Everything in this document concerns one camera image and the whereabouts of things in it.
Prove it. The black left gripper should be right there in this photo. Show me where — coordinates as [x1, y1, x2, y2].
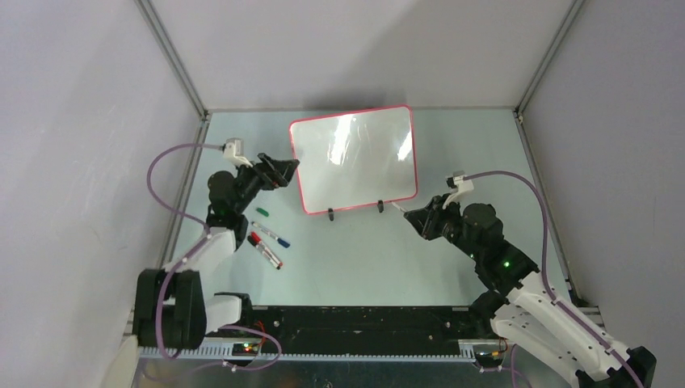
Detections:
[232, 153, 297, 214]

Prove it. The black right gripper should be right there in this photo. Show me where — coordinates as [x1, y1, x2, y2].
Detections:
[405, 193, 481, 262]

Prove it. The green capped white marker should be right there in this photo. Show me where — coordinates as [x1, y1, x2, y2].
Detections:
[391, 202, 407, 213]

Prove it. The red framed whiteboard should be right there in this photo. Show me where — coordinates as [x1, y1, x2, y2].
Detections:
[288, 104, 418, 215]

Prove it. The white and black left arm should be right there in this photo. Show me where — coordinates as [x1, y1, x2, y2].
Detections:
[132, 153, 300, 358]

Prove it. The red capped white marker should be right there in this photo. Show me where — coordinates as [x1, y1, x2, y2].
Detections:
[249, 232, 283, 270]

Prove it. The blue capped white marker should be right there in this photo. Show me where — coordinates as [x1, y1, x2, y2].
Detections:
[250, 221, 291, 248]

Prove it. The black capped white marker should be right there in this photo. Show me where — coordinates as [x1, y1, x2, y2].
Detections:
[247, 235, 283, 270]

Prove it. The right electronics board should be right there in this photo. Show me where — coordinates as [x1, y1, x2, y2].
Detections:
[475, 351, 506, 364]

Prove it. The electronics board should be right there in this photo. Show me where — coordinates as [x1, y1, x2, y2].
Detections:
[475, 351, 506, 364]
[231, 343, 261, 357]

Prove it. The left electronics board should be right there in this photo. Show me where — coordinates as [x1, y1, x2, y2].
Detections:
[231, 343, 261, 357]

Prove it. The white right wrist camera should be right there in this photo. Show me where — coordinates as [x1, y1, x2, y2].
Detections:
[442, 171, 474, 209]

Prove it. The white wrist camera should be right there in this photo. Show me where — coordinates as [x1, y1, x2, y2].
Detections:
[222, 137, 254, 168]
[442, 171, 474, 209]

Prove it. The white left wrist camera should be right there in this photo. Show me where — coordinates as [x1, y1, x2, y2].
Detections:
[222, 137, 254, 168]

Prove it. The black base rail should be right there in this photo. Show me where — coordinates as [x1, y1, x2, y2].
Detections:
[244, 306, 497, 357]

